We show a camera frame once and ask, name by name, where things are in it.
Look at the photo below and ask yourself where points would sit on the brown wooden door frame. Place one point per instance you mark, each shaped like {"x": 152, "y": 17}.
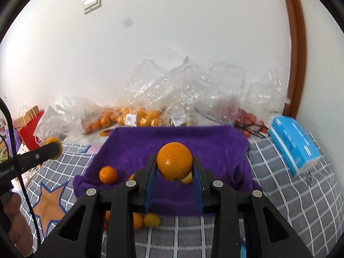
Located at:
{"x": 298, "y": 56}

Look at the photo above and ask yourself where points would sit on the red paper shopping bag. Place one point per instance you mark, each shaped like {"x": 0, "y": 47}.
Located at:
{"x": 26, "y": 124}

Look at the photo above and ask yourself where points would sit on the purple towel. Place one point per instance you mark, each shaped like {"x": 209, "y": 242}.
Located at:
{"x": 221, "y": 149}

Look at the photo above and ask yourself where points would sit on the left hand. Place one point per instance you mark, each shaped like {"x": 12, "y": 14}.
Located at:
{"x": 20, "y": 232}

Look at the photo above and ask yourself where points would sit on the clear bag of tangerines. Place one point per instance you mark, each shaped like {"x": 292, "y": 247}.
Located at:
{"x": 71, "y": 117}

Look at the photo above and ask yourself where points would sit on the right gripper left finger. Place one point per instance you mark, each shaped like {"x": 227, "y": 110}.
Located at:
{"x": 80, "y": 231}

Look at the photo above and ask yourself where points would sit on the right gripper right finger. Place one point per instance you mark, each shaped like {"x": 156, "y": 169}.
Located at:
{"x": 267, "y": 233}

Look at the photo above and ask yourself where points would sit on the large clear plastic bag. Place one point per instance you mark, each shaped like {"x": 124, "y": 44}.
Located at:
{"x": 168, "y": 88}

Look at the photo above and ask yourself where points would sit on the blue tissue pack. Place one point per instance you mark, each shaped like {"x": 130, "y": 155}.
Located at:
{"x": 298, "y": 150}

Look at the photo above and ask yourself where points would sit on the grey checked star blanket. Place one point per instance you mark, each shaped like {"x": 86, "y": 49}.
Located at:
{"x": 312, "y": 203}

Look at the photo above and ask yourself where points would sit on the white wall switch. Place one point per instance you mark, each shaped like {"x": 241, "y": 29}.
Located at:
{"x": 90, "y": 5}

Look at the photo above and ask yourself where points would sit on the large orange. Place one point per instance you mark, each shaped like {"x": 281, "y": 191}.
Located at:
{"x": 138, "y": 220}
{"x": 108, "y": 175}

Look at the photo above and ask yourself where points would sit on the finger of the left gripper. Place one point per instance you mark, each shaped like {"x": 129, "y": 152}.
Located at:
{"x": 34, "y": 158}

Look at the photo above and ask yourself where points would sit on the small yellow-orange citrus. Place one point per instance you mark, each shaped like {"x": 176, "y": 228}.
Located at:
{"x": 151, "y": 220}

